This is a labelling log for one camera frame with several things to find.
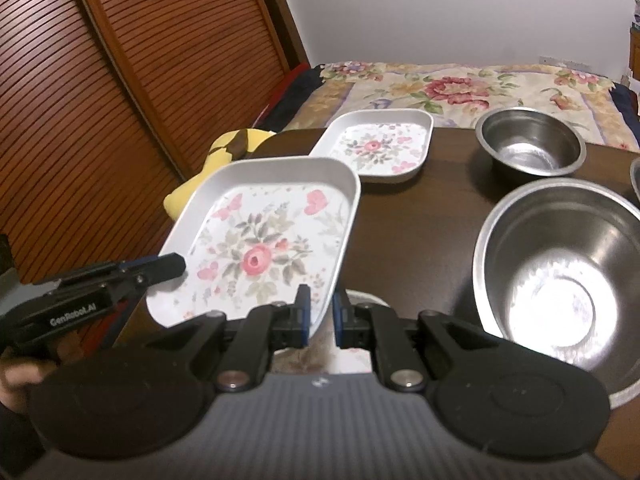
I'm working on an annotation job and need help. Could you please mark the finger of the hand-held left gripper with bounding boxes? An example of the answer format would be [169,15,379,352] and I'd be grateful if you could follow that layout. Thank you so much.
[50,254,187,292]
[97,284,151,348]

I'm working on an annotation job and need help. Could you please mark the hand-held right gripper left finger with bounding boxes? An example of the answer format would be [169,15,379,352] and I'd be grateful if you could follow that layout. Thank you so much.
[145,284,313,393]

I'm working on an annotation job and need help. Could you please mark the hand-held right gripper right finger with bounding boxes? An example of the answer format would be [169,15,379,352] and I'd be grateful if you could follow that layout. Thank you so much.
[332,290,506,393]

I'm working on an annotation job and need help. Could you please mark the large floral white plate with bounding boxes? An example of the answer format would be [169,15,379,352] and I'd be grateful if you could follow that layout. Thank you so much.
[146,156,362,337]

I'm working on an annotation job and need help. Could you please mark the small floral white plate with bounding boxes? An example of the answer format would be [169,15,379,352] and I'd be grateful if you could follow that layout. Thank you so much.
[309,108,435,184]

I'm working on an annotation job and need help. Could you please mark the large steel bowl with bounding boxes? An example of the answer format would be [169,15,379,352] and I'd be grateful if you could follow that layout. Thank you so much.
[471,177,640,408]

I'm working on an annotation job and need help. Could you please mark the person's left hand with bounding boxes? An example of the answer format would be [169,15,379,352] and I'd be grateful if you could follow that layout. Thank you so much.
[0,359,56,406]

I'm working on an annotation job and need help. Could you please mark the yellow plush cushion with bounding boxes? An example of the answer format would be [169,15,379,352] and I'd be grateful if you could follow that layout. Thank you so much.
[165,129,276,221]

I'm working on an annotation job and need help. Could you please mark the wooden louvered wardrobe door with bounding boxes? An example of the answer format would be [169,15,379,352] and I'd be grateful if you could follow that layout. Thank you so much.
[0,0,188,286]
[67,0,311,181]

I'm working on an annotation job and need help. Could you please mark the red cloth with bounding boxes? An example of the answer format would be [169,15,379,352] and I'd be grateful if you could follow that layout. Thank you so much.
[270,61,313,111]

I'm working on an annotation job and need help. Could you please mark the small steel bowl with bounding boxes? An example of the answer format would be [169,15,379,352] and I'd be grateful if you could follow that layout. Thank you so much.
[474,106,587,179]

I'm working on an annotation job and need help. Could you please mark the wooden cabinet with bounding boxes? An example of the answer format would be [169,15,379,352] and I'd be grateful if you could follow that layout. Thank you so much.
[628,25,640,82]

